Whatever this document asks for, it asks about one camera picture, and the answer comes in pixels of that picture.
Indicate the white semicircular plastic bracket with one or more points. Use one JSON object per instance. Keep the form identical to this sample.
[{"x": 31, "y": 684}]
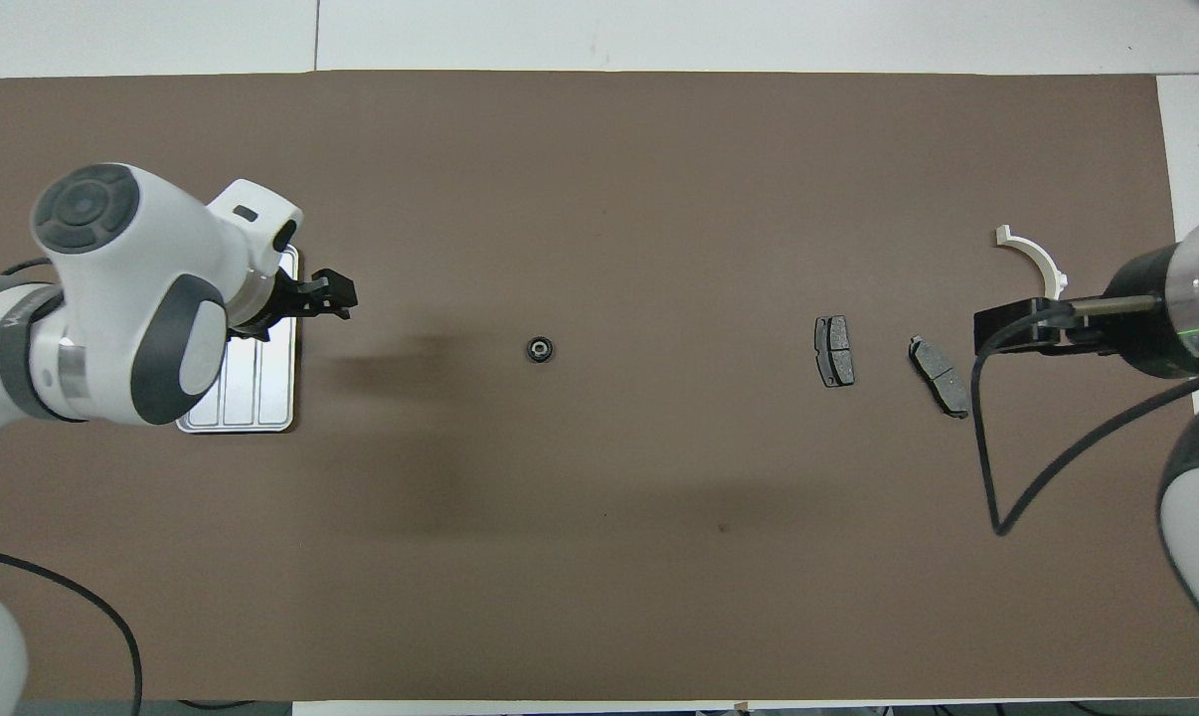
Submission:
[{"x": 1032, "y": 247}]

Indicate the curved grey brake pad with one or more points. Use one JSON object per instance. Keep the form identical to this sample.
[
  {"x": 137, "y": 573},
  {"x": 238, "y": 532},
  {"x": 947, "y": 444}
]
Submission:
[{"x": 939, "y": 376}]

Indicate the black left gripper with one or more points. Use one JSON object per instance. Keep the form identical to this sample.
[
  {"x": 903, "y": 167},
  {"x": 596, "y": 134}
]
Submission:
[{"x": 281, "y": 303}]

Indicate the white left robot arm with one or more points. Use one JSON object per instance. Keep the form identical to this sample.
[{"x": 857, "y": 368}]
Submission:
[{"x": 142, "y": 259}]

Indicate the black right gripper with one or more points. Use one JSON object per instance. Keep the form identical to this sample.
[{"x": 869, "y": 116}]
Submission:
[{"x": 1146, "y": 343}]

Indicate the silver metal tray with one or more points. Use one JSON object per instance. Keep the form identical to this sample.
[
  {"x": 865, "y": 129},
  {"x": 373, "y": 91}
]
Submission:
[{"x": 261, "y": 393}]

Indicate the large black bearing gear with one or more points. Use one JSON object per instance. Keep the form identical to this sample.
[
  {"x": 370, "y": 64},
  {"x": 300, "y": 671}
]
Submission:
[{"x": 539, "y": 348}]

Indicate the brown table mat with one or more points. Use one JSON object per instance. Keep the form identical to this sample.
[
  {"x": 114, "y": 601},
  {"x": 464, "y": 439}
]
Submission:
[{"x": 599, "y": 199}]

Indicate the rectangular grey brake pad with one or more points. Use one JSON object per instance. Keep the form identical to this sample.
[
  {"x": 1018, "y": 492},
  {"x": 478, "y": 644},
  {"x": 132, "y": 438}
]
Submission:
[{"x": 834, "y": 351}]

